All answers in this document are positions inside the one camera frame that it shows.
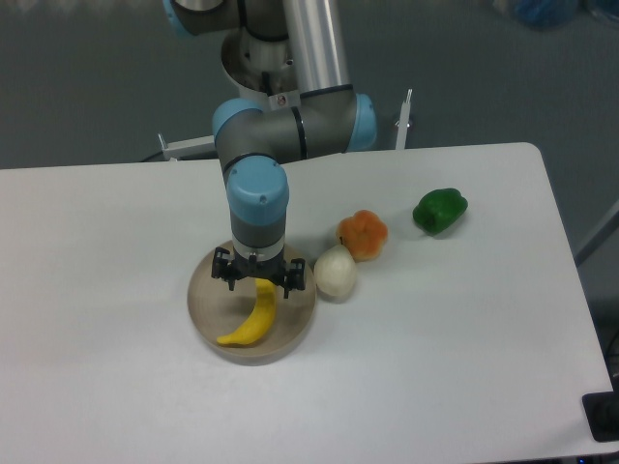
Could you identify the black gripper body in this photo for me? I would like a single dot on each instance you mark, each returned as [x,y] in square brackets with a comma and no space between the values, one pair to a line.
[252,264]

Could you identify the yellow banana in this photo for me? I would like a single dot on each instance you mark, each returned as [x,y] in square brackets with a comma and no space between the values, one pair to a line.
[260,320]

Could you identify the white metal post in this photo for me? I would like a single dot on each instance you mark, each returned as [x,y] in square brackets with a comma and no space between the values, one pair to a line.
[404,121]

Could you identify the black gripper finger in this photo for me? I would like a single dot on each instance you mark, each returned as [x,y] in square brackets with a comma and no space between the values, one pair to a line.
[291,276]
[223,267]

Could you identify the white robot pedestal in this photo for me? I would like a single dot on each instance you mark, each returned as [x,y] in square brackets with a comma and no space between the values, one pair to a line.
[262,71]

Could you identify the white metal bracket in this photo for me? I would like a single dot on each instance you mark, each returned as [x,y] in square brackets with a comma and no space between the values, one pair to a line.
[188,149]

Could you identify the orange bell pepper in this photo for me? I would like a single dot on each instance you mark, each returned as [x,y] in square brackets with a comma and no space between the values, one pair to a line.
[364,234]

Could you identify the green bell pepper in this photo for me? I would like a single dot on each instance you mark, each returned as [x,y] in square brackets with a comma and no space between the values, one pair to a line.
[439,209]

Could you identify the black box at edge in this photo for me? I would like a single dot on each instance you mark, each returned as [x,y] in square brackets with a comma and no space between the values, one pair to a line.
[601,410]

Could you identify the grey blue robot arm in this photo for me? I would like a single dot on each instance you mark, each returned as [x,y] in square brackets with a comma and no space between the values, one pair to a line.
[254,145]

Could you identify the beige round plate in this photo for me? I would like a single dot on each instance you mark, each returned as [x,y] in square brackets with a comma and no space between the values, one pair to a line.
[215,310]

